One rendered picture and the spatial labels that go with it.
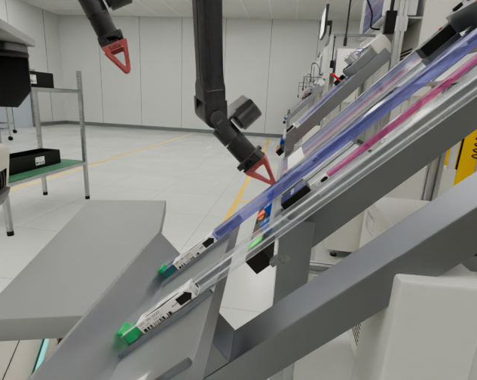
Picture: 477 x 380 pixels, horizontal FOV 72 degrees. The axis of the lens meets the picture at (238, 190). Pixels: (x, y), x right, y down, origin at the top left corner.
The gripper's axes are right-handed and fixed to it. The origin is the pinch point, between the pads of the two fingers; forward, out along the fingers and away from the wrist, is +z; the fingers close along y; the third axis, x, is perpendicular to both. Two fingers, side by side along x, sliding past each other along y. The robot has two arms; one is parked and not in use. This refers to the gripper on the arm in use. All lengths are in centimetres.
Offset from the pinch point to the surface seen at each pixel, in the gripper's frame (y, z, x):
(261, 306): 49, 50, 55
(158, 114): 845, -220, 298
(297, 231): -37.9, 2.0, -6.0
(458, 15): 1, -1, -54
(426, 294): -63, 2, -16
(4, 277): 45, -44, 146
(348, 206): -33.4, 5.4, -13.6
